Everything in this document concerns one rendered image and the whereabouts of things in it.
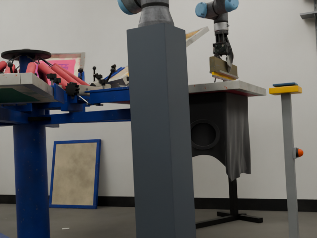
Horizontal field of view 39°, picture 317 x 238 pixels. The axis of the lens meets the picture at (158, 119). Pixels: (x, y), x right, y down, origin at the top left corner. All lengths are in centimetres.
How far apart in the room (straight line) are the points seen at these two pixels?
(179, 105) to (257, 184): 268
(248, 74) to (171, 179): 278
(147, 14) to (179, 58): 22
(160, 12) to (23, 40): 403
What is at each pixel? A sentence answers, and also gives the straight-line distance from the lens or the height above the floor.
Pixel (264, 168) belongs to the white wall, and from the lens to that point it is 438.
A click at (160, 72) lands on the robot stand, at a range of 177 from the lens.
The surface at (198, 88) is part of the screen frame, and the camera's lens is 211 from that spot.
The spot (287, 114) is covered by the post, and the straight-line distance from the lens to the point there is 216.
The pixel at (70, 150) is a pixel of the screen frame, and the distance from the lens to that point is 520.
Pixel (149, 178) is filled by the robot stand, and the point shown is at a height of 60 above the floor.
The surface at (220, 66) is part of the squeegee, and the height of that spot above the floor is 108.
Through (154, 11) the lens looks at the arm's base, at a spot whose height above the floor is 126.
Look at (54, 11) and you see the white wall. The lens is 556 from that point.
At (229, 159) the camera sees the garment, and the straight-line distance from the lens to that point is 217.
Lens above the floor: 77
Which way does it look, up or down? 2 degrees up
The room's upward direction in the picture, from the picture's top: 3 degrees counter-clockwise
